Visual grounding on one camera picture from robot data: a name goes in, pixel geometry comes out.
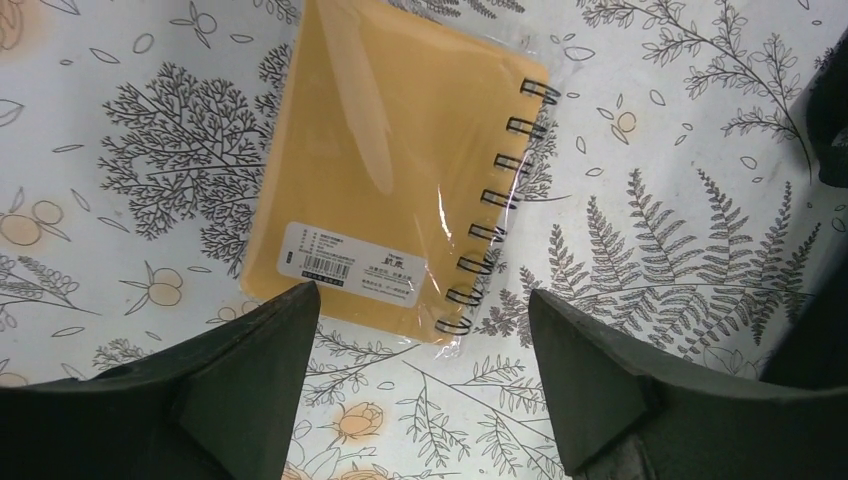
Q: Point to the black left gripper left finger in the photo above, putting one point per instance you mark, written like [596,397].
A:
[221,405]

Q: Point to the floral table mat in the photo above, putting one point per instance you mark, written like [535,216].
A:
[671,197]

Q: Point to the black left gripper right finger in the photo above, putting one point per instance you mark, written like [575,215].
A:
[623,409]

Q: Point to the orange spiral notebook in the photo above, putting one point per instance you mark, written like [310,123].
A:
[394,165]

